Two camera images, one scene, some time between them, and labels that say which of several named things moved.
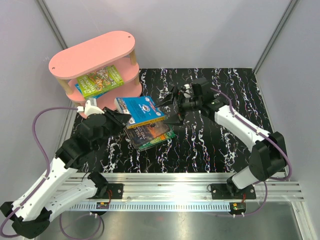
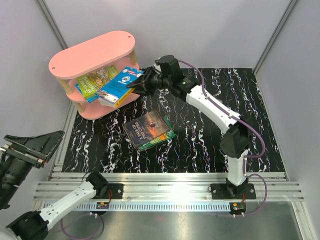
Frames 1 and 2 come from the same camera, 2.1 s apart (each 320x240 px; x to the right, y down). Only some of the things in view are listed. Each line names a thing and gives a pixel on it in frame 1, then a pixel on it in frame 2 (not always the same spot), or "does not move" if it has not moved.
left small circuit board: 102,205 does not move
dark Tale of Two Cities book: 141,135 does not move
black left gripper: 122,118 → 45,144
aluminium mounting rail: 180,191 does not move
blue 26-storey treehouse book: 92,96 does not move
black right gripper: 169,97 → 144,80
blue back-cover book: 143,110 → 116,90
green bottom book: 170,134 does not move
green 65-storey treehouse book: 99,80 does not move
